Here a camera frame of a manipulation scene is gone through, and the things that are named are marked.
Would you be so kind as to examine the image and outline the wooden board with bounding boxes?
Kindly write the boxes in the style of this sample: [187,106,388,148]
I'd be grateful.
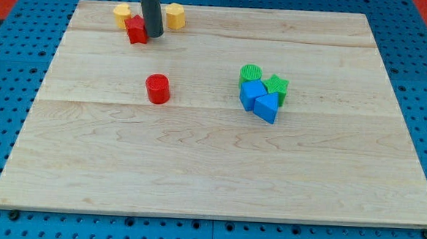
[0,0,427,229]

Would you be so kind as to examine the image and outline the yellow hexagon block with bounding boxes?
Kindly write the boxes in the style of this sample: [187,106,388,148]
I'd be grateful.
[165,3,186,30]

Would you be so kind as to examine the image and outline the green cylinder block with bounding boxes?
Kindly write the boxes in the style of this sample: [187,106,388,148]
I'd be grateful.
[238,64,263,86]

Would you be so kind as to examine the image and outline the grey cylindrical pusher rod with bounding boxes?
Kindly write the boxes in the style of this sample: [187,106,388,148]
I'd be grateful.
[140,0,164,38]

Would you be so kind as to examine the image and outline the blue triangle block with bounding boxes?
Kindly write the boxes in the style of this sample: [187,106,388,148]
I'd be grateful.
[253,93,279,124]

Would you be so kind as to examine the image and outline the yellow heart block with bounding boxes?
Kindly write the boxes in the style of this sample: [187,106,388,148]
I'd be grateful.
[112,3,132,29]

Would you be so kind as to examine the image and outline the red cylinder block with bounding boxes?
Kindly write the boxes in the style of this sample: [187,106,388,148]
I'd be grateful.
[145,74,170,105]

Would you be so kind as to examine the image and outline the green star block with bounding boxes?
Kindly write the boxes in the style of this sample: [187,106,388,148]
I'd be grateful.
[262,75,290,107]

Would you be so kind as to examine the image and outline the red star block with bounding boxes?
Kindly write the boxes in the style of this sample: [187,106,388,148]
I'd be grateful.
[124,15,148,44]

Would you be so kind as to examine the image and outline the blue cube block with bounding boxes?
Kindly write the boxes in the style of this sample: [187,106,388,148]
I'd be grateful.
[240,80,267,111]

